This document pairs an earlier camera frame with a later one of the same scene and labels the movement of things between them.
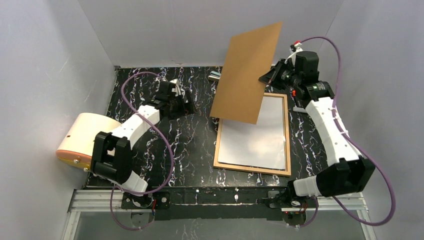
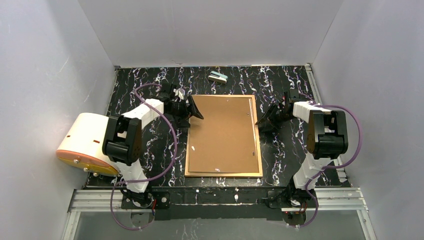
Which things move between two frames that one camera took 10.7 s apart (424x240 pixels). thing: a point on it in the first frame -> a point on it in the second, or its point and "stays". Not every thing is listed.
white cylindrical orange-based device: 76,145 stays
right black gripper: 274,74 -> 276,113
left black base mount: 158,200 stays
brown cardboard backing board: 250,56 -> 225,140
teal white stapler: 214,75 stays
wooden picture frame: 270,171 -> 226,142
